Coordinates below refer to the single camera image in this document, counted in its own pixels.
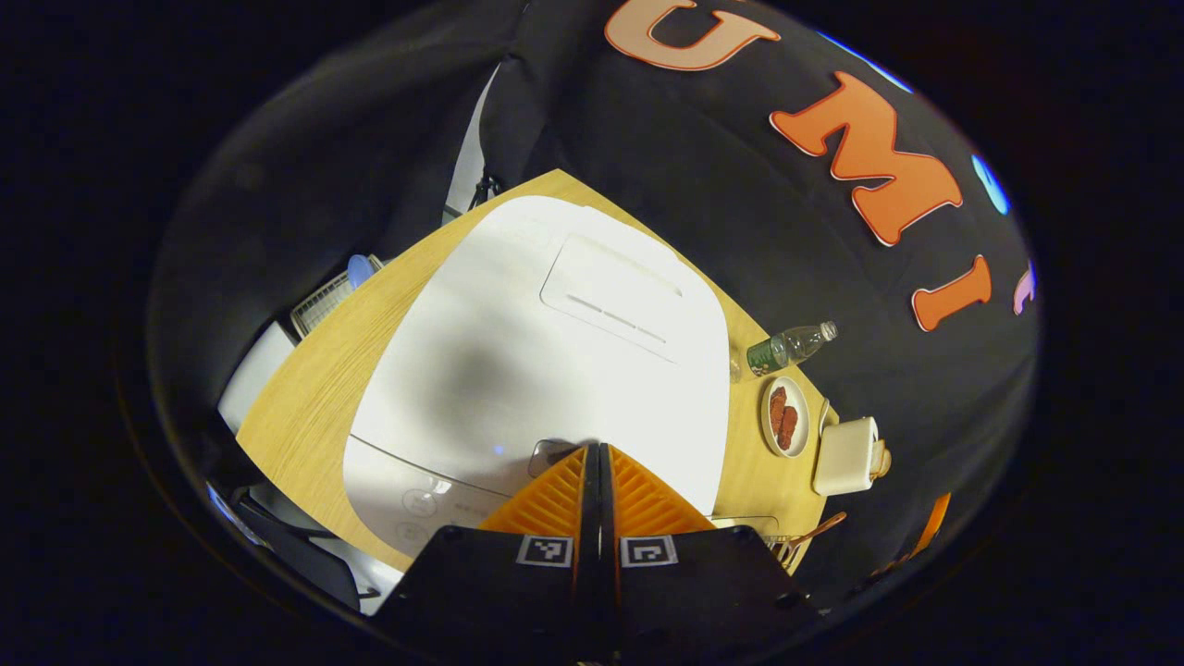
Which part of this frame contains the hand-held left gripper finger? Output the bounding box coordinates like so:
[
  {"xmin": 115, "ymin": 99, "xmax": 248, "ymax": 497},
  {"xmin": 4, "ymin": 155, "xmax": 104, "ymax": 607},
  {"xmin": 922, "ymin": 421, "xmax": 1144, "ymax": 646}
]
[
  {"xmin": 599, "ymin": 442, "xmax": 824, "ymax": 662},
  {"xmin": 375, "ymin": 442, "xmax": 600, "ymax": 662}
]

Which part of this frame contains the brown wooden spoon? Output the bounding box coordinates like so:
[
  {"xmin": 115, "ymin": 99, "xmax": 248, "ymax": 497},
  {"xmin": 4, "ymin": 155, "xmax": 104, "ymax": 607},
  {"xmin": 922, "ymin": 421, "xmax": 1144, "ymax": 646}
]
[{"xmin": 786, "ymin": 512, "xmax": 848, "ymax": 551}]

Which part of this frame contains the white rice cooker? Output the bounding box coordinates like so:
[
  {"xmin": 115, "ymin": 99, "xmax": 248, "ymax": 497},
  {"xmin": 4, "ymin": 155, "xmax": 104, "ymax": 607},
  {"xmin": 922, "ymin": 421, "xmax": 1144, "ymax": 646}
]
[{"xmin": 342, "ymin": 194, "xmax": 734, "ymax": 561}]

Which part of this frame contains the clear rice container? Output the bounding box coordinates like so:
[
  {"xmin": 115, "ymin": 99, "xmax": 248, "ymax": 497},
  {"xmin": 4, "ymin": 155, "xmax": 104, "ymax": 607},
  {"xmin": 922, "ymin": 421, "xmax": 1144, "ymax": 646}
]
[{"xmin": 710, "ymin": 515, "xmax": 780, "ymax": 539}]

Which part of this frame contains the white toaster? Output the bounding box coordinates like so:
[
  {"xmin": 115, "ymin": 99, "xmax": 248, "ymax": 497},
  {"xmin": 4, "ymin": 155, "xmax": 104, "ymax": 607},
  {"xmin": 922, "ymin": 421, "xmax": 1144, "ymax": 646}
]
[{"xmin": 812, "ymin": 416, "xmax": 880, "ymax": 497}]

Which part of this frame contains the white round plate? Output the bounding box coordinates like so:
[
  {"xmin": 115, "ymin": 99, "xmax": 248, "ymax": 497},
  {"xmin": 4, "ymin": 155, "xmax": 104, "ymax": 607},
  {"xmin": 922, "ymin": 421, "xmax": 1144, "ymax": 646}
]
[{"xmin": 760, "ymin": 376, "xmax": 811, "ymax": 459}]

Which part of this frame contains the clear water bottle green label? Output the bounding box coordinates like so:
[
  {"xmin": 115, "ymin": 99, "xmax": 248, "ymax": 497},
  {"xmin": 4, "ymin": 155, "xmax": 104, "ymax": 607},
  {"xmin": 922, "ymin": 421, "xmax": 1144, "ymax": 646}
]
[{"xmin": 746, "ymin": 321, "xmax": 839, "ymax": 377}]

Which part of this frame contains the black chair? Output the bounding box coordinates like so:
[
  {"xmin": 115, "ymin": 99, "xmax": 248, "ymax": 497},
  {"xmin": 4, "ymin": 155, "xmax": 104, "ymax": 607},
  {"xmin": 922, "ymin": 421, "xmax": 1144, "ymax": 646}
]
[{"xmin": 231, "ymin": 486, "xmax": 380, "ymax": 611}]

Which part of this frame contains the white slatted basket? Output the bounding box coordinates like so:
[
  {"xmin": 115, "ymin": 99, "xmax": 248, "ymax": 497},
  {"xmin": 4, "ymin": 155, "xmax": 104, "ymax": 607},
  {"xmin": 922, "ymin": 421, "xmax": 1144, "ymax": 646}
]
[{"xmin": 290, "ymin": 254, "xmax": 385, "ymax": 339}]

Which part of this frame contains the white box appliance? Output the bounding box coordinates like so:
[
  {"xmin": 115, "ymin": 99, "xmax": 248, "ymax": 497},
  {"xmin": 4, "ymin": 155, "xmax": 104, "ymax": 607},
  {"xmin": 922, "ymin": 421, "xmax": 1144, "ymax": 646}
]
[{"xmin": 217, "ymin": 319, "xmax": 297, "ymax": 434}]

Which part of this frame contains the black backdrop cloth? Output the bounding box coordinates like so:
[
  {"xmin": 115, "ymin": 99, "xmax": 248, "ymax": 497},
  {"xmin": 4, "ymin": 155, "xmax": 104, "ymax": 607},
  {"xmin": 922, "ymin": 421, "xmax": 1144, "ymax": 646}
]
[{"xmin": 153, "ymin": 0, "xmax": 1042, "ymax": 611}]

